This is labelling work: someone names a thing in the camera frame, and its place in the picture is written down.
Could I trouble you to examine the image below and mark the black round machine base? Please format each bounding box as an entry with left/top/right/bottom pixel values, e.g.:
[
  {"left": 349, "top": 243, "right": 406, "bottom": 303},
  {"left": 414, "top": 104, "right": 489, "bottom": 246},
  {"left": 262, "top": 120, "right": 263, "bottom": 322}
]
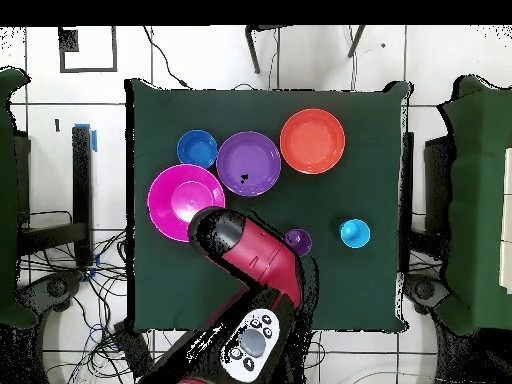
[
  {"left": 402, "top": 273, "right": 452, "bottom": 316},
  {"left": 17, "top": 271, "right": 86, "bottom": 314}
]

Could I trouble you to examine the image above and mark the green-clothed side table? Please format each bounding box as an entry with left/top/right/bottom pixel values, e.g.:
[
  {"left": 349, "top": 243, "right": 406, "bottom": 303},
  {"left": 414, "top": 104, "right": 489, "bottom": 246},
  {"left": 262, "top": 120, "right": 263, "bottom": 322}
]
[
  {"left": 434, "top": 75, "right": 512, "bottom": 336},
  {"left": 0, "top": 67, "right": 39, "bottom": 329}
]

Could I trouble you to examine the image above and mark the dark green tablecloth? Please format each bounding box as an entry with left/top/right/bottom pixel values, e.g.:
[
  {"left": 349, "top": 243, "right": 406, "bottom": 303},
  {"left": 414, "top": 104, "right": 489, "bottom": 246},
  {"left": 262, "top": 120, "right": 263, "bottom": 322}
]
[{"left": 125, "top": 78, "right": 412, "bottom": 335}]

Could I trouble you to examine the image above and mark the wide purple bowl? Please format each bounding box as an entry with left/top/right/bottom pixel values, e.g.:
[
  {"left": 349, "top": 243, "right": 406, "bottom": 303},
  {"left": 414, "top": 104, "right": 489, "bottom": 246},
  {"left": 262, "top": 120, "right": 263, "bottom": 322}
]
[{"left": 216, "top": 130, "right": 283, "bottom": 198}]

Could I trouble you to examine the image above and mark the thin black floor cable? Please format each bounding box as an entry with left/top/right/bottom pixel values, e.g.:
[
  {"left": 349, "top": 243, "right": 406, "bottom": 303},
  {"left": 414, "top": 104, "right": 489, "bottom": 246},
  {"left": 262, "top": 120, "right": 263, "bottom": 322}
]
[{"left": 142, "top": 25, "right": 194, "bottom": 90}]

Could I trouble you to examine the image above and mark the black power strip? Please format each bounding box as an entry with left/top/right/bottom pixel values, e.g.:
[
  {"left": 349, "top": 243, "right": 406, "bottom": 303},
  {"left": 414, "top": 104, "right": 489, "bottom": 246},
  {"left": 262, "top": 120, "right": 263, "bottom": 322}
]
[{"left": 112, "top": 319, "right": 156, "bottom": 379}]

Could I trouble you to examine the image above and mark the large pink bowl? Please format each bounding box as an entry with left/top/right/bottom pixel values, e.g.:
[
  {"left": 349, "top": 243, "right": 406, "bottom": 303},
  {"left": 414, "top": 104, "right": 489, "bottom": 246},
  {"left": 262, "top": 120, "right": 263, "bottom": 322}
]
[{"left": 146, "top": 163, "right": 227, "bottom": 244}]

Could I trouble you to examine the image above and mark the light blue plastic cup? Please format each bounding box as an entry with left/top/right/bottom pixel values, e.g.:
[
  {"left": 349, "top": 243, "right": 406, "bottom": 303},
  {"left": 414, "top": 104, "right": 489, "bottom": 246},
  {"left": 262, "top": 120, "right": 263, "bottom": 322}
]
[{"left": 338, "top": 218, "right": 372, "bottom": 250}]

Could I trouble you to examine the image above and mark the black camera stand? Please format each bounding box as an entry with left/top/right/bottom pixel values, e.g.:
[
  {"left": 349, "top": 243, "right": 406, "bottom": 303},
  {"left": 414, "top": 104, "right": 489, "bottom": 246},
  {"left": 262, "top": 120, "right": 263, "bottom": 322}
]
[{"left": 244, "top": 24, "right": 368, "bottom": 76}]

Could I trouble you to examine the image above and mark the black bench frame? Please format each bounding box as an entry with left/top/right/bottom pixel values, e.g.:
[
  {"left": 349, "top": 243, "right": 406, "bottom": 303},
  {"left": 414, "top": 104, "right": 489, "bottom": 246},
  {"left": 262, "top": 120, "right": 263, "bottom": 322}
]
[
  {"left": 15, "top": 125, "right": 96, "bottom": 268},
  {"left": 400, "top": 131, "right": 456, "bottom": 241}
]

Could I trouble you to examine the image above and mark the tangle of floor cables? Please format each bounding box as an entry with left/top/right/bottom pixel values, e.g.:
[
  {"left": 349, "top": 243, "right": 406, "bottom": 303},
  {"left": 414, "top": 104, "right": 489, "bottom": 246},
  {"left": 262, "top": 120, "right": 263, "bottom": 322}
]
[{"left": 18, "top": 209, "right": 181, "bottom": 384}]

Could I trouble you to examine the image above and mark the purple plastic cup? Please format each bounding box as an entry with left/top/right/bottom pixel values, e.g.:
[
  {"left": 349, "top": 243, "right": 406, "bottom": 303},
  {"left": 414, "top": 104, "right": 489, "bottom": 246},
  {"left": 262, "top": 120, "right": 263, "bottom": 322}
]
[{"left": 282, "top": 228, "right": 314, "bottom": 258}]

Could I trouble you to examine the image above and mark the wide orange bowl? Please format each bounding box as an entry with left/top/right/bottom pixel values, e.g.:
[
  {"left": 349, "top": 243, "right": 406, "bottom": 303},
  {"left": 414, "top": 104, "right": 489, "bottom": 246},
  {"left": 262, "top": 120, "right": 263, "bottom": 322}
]
[{"left": 279, "top": 108, "right": 346, "bottom": 176}]

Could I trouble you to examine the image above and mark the dark blue small bowl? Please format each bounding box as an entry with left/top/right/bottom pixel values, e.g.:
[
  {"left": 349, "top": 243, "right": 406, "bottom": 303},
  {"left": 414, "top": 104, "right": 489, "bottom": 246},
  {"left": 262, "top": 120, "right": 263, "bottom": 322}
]
[{"left": 176, "top": 128, "right": 220, "bottom": 170}]

